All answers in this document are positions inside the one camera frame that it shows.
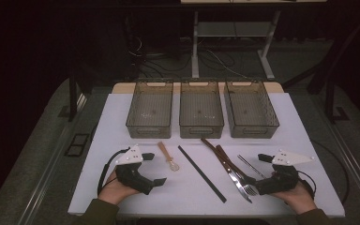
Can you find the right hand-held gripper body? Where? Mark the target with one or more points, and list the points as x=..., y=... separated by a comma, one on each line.
x=281, y=182

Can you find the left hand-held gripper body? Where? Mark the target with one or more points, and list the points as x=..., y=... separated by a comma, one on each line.
x=131, y=178

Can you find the metal fork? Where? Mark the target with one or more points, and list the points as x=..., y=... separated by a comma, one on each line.
x=249, y=165

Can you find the black chopstick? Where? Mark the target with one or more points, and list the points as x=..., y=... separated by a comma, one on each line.
x=201, y=173

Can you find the clear brown plastic bin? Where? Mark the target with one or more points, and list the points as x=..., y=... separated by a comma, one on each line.
x=250, y=109
x=201, y=109
x=150, y=109

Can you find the brown wooden chopstick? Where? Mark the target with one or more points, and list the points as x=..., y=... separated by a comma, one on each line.
x=208, y=145

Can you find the person's left hand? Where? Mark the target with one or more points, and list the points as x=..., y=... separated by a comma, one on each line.
x=114, y=192

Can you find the person's right hand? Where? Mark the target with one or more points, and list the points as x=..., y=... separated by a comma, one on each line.
x=300, y=200

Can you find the small tan spoon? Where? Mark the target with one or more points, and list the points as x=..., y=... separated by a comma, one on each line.
x=167, y=155

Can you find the black metal stand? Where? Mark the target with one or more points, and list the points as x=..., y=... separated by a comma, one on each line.
x=72, y=100
x=330, y=93

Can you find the black floor socket frame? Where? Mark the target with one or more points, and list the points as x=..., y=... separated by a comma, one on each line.
x=75, y=150

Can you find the metal floor rail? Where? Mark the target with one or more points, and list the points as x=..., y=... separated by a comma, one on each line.
x=54, y=156
x=353, y=168

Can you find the white desk with metal frame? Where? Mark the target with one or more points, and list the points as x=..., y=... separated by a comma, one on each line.
x=195, y=47

